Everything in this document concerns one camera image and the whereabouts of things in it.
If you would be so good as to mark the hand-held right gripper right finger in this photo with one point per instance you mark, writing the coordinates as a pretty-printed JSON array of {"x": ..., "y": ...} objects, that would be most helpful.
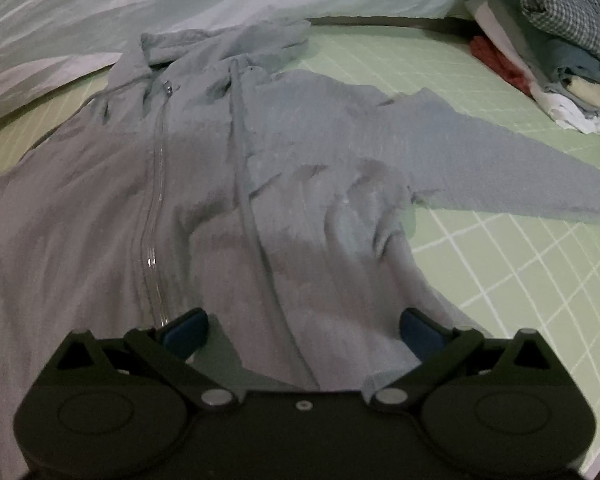
[{"x": 422, "y": 335}]

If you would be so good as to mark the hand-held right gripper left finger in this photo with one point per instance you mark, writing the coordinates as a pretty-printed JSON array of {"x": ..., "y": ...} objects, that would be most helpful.
[{"x": 185, "y": 335}]

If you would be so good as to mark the grey zip hoodie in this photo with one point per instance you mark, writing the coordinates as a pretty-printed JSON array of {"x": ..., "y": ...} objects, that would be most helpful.
[{"x": 305, "y": 135}]

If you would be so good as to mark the red cloth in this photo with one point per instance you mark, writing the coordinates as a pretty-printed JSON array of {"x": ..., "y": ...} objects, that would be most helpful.
[{"x": 500, "y": 67}]

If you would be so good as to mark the cream folded cloth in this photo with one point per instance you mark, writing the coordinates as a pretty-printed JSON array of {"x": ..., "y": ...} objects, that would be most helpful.
[{"x": 587, "y": 91}]

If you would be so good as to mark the blue folded cloth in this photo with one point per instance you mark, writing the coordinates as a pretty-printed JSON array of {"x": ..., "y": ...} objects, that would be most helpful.
[{"x": 575, "y": 62}]

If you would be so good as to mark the carrot print bed sheet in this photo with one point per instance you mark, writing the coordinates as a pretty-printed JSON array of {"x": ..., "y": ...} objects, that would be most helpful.
[{"x": 180, "y": 0}]

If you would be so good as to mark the checked folded shirt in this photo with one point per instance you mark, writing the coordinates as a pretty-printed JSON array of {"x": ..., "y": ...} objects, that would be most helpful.
[{"x": 565, "y": 5}]

